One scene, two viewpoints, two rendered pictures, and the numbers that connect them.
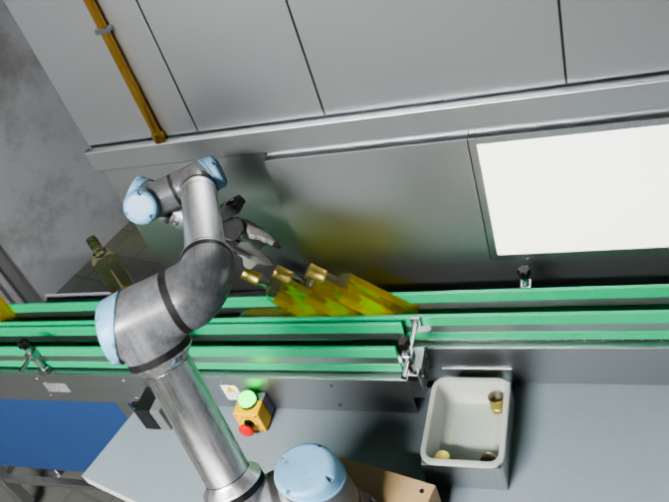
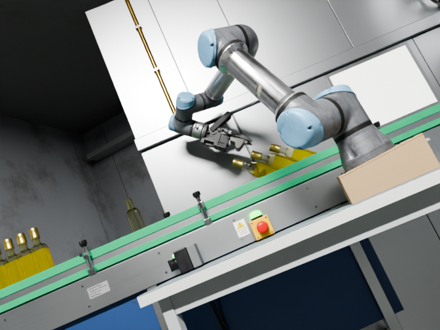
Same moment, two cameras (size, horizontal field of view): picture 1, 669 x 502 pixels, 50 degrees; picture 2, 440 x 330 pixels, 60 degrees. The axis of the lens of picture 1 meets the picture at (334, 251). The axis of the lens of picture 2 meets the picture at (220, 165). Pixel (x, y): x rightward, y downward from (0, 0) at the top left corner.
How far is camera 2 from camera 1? 1.70 m
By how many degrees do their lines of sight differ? 56
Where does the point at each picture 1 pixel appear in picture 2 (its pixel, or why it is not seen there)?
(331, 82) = not seen: hidden behind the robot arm
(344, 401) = (318, 201)
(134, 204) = (183, 94)
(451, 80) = (309, 57)
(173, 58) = (187, 78)
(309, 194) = (258, 126)
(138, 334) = (226, 31)
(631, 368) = not seen: outside the picture
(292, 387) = (282, 203)
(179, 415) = (253, 64)
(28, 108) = not seen: hidden behind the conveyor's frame
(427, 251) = (325, 143)
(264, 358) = (260, 188)
